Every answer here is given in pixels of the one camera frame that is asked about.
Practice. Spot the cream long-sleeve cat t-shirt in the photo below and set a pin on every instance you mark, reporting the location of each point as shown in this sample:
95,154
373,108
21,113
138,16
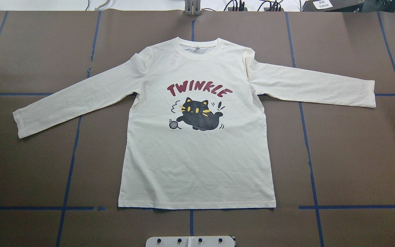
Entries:
197,134

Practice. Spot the dark box with white label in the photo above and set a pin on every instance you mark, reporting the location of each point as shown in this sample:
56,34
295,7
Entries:
332,5

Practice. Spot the grey aluminium frame post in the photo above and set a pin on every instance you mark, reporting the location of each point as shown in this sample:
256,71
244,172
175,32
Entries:
192,8

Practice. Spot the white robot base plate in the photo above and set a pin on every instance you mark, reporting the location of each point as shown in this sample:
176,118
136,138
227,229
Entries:
191,241

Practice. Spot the black cable hub left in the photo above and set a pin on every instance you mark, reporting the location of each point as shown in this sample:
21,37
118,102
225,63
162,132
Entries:
235,6

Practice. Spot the black cable hub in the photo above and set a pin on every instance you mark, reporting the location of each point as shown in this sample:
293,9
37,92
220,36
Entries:
235,6
270,6

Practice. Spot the black cable hub right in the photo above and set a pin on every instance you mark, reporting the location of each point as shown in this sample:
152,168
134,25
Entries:
270,6

